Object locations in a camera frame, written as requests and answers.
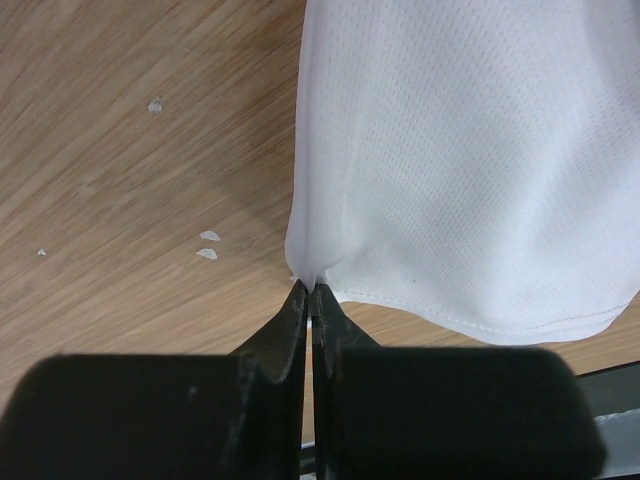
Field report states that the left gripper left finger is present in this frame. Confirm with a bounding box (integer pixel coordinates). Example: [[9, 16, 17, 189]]
[[1, 283, 306, 479]]

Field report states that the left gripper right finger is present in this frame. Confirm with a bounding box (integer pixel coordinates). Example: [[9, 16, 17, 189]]
[[310, 284, 606, 479]]

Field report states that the white t shirt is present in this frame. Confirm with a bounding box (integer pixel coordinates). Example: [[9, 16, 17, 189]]
[[285, 1, 639, 345]]

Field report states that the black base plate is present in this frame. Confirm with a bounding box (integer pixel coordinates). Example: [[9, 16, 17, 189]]
[[577, 362, 640, 417]]

